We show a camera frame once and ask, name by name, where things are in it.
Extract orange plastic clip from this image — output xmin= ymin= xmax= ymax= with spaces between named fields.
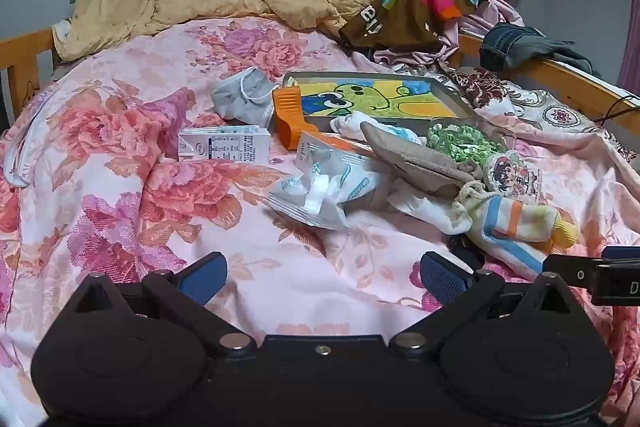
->
xmin=272 ymin=87 xmax=306 ymax=151

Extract white blue cloth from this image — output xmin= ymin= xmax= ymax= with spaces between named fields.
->
xmin=330 ymin=114 xmax=426 ymax=148

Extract grey tray with cartoon picture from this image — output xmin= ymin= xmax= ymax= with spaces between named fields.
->
xmin=282 ymin=71 xmax=476 ymax=132

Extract round cartoon patch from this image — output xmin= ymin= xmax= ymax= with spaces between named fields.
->
xmin=482 ymin=152 xmax=543 ymax=202

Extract pink curtain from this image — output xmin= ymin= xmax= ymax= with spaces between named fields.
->
xmin=617 ymin=0 xmax=640 ymax=95

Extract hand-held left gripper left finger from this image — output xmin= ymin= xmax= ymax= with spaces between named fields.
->
xmin=75 ymin=252 xmax=256 ymax=353

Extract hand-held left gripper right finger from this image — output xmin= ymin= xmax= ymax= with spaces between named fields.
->
xmin=390 ymin=252 xmax=568 ymax=353

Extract white orange packet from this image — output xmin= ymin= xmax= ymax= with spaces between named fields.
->
xmin=295 ymin=130 xmax=376 ymax=172

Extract black cable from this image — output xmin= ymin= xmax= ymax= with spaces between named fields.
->
xmin=597 ymin=94 xmax=640 ymax=125

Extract brown multicoloured garment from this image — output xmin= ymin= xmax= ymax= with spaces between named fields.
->
xmin=340 ymin=0 xmax=496 ymax=52

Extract pink floral bed sheet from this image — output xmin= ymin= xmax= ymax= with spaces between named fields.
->
xmin=0 ymin=18 xmax=640 ymax=427

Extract grey face mask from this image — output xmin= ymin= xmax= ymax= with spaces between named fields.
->
xmin=211 ymin=67 xmax=281 ymax=124

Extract green sequin pouch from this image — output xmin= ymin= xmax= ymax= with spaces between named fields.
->
xmin=427 ymin=117 xmax=506 ymax=168

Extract striped sock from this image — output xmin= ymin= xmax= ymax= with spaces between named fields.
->
xmin=452 ymin=182 xmax=581 ymax=280

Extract blue jeans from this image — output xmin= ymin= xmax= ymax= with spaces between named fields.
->
xmin=479 ymin=23 xmax=593 ymax=75

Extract white carton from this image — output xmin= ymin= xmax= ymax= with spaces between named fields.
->
xmin=177 ymin=124 xmax=273 ymax=165

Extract beige fabric pouch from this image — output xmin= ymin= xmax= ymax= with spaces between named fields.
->
xmin=360 ymin=121 xmax=483 ymax=212

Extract packaged white face mask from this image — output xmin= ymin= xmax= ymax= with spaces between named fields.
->
xmin=265 ymin=154 xmax=386 ymax=233

